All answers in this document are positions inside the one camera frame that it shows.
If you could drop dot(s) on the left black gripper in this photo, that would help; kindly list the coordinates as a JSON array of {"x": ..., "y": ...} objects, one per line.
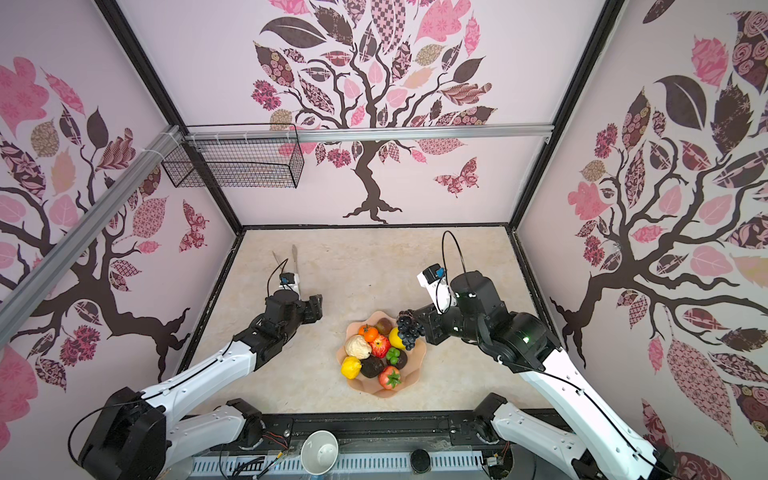
[{"x": 313, "y": 309}]

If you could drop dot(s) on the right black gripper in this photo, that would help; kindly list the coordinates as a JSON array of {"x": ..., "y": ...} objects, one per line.
[{"x": 429, "y": 317}]

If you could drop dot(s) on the dark purple grape bunch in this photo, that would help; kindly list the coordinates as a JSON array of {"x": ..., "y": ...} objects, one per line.
[{"x": 409, "y": 329}]

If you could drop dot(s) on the dark purple mangosteen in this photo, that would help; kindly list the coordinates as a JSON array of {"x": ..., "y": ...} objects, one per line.
[{"x": 396, "y": 358}]

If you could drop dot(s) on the pink scalloped fruit bowl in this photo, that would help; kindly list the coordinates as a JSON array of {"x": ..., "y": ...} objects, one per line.
[{"x": 406, "y": 366}]

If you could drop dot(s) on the cream white pear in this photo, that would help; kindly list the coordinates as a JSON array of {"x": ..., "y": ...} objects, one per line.
[{"x": 356, "y": 346}]

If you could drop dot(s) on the red apple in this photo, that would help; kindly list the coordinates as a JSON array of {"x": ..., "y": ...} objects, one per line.
[{"x": 380, "y": 346}]

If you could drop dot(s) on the orange tangerine pair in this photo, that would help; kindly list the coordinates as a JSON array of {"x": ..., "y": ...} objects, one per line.
[{"x": 369, "y": 333}]

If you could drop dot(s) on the red strawberry fruit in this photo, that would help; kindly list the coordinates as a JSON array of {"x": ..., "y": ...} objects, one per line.
[{"x": 390, "y": 378}]

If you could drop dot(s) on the small yellow lemon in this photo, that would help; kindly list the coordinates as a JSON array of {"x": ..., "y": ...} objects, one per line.
[{"x": 351, "y": 367}]

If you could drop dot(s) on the dark avocado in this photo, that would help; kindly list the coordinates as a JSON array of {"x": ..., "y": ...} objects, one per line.
[{"x": 372, "y": 367}]

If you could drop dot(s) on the large yellow lemon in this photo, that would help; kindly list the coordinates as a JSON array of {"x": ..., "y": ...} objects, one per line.
[{"x": 395, "y": 340}]

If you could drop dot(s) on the brown green pear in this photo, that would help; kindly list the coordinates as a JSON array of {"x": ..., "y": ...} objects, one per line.
[{"x": 384, "y": 326}]

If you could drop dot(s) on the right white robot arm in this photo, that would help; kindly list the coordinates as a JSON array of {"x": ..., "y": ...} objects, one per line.
[{"x": 597, "y": 444}]

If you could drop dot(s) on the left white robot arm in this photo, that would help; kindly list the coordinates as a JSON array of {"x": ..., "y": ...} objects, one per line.
[{"x": 141, "y": 434}]

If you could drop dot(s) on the silver metal tongs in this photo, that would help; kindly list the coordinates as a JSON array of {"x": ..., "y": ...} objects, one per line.
[{"x": 287, "y": 263}]

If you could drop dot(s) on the black round cap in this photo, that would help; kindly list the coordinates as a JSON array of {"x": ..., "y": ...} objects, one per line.
[{"x": 420, "y": 461}]

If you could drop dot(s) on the white cup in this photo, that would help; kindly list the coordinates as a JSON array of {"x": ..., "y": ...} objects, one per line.
[{"x": 319, "y": 453}]

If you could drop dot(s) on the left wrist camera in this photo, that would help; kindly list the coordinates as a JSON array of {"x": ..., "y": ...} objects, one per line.
[{"x": 289, "y": 281}]

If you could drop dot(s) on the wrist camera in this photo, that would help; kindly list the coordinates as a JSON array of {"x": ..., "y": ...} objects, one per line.
[
  {"x": 289, "y": 281},
  {"x": 434, "y": 280}
]

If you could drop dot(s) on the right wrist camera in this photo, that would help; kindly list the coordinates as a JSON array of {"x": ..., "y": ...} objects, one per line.
[{"x": 434, "y": 280}]

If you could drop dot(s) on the black wire basket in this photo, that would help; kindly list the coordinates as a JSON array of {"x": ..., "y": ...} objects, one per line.
[{"x": 257, "y": 155}]

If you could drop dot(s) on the aluminium rail back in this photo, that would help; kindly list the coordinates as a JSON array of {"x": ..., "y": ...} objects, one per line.
[{"x": 379, "y": 134}]

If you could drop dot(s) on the aluminium rail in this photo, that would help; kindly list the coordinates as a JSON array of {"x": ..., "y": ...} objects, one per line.
[
  {"x": 18, "y": 307},
  {"x": 379, "y": 134}
]

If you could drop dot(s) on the aluminium rail left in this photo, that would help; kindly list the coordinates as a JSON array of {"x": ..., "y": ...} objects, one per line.
[{"x": 18, "y": 307}]

